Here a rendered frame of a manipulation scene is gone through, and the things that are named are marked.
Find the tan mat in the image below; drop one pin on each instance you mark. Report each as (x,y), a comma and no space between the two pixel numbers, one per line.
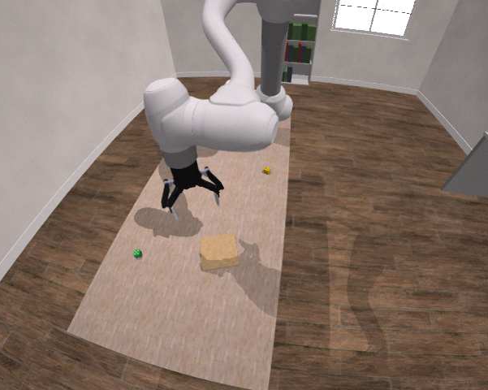
(218,252)

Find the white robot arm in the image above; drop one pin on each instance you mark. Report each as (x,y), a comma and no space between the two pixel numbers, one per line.
(236,118)

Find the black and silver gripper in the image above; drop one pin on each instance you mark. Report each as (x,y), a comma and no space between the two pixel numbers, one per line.
(186,178)

